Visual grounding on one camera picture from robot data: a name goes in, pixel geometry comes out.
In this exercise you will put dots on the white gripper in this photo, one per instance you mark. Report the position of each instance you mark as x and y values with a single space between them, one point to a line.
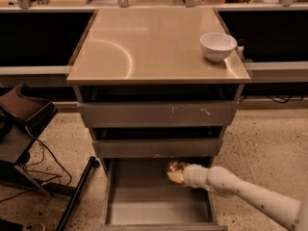
192 175

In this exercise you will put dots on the grey open bottom drawer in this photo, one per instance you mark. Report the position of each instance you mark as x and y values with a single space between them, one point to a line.
140 197

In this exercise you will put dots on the grey top drawer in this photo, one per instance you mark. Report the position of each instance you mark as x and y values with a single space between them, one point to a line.
157 114

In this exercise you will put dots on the grey middle drawer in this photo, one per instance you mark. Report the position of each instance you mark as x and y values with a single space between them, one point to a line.
165 148

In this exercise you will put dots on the black metal leg bar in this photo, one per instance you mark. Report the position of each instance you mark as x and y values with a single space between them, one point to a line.
91 164

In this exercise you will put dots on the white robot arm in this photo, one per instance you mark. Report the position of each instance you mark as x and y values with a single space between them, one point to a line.
290 213

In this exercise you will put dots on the grey metal drawer cabinet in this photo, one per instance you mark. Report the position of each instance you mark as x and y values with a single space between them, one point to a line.
148 54

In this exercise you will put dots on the white ceramic bowl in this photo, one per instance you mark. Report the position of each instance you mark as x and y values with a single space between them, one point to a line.
216 47

